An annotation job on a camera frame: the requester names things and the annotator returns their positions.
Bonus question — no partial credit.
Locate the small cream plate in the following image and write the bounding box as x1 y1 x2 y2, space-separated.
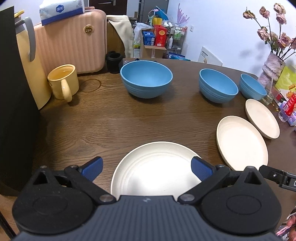
245 99 280 140

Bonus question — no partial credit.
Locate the white plastic bag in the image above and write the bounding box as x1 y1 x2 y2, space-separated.
133 22 153 47

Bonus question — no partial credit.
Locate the dark brown door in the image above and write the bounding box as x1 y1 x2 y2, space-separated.
91 0 121 7

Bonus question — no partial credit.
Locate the white board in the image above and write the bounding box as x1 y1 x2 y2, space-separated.
198 46 223 67

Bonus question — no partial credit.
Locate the blue white tissue pack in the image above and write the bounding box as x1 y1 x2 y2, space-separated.
39 0 85 26

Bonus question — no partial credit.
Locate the yellow-green snack box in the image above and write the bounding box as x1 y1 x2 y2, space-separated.
275 65 296 92

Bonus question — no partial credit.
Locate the pink suitcase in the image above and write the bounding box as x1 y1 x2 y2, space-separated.
33 6 107 75

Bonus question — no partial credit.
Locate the wooden chair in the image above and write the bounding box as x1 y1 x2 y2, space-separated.
106 22 126 58

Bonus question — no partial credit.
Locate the red box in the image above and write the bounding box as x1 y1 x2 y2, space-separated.
153 24 167 47

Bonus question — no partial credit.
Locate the brown rubber band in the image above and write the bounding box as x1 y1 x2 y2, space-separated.
79 79 102 93

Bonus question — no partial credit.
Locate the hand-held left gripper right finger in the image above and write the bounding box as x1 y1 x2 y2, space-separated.
178 156 270 205

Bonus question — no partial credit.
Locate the pink textured vase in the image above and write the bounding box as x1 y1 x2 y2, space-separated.
257 51 286 87

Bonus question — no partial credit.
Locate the yellow thermos jug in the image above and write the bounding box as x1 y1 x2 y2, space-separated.
14 10 52 110

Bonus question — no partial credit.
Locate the red label water bottle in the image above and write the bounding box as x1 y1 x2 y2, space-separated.
283 93 296 116

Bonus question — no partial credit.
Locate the black cylindrical cup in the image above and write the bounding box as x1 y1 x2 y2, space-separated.
106 51 123 74

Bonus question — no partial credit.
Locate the small blue bowl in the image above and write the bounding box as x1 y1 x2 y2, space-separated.
239 74 267 100

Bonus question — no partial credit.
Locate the blue box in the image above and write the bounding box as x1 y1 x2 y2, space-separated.
142 31 156 46

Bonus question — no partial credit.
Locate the drinking glass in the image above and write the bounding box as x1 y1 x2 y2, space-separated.
262 80 280 106

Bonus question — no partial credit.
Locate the blue plastic bag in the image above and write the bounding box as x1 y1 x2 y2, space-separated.
148 8 169 24

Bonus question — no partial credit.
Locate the medium cream plate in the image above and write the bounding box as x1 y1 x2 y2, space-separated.
216 115 269 171

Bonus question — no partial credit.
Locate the beige jacket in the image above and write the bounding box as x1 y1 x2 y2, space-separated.
107 15 134 58

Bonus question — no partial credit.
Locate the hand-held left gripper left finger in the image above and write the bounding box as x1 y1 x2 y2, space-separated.
28 157 117 205

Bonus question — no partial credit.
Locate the blue white carton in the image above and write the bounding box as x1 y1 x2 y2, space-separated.
168 53 191 61

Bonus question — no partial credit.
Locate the cardboard box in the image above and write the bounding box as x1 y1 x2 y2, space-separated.
140 30 167 58

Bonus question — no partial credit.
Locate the black rectangular appliance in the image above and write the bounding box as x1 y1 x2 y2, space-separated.
0 6 48 194

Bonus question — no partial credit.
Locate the purple wing wall decoration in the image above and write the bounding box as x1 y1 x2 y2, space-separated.
177 3 190 25

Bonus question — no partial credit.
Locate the metal wire rack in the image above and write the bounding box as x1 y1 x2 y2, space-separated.
167 26 188 56

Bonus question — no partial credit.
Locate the dried rose bouquet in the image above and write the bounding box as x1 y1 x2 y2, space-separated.
243 3 296 61

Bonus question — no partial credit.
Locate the grey refrigerator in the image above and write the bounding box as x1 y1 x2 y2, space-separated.
139 0 169 24

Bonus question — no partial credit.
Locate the large blue bowl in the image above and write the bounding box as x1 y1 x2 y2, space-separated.
120 60 173 99

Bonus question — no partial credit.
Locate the yellow mug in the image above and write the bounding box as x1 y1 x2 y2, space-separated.
47 64 80 103

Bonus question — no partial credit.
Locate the medium blue bowl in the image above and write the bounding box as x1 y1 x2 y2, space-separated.
199 69 239 104

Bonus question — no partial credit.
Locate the large cream plate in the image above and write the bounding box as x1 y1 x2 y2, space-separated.
110 141 204 197

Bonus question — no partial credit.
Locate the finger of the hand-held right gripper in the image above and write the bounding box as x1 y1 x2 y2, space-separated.
258 164 296 192

